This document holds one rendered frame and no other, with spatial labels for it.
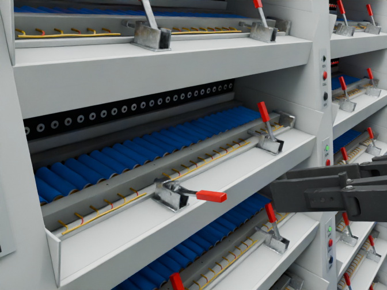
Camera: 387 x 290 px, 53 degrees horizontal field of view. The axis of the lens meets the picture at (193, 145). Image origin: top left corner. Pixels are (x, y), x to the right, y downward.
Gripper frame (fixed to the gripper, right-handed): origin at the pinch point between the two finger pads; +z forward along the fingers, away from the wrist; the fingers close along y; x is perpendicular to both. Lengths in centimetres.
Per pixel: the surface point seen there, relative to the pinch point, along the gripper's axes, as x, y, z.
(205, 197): -0.1, -0.4, 12.8
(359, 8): 28, 113, 21
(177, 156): 4.0, 6.9, 22.3
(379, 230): -52, 113, 30
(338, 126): -3, 57, 17
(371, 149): -17, 96, 22
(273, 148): -0.2, 25.9, 17.6
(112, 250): -1.7, -11.1, 17.4
